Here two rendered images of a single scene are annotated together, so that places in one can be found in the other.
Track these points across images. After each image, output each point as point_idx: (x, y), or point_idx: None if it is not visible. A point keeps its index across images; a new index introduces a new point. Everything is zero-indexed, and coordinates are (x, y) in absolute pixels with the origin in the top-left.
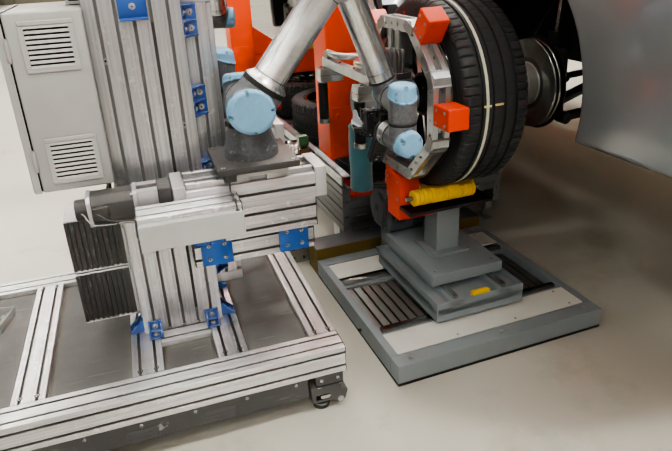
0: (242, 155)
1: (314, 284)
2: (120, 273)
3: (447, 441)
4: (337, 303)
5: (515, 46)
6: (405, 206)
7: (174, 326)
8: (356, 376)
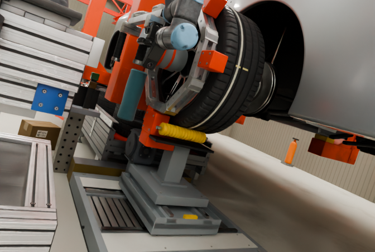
0: None
1: (62, 188)
2: None
3: None
4: (73, 205)
5: (261, 40)
6: (153, 136)
7: None
8: None
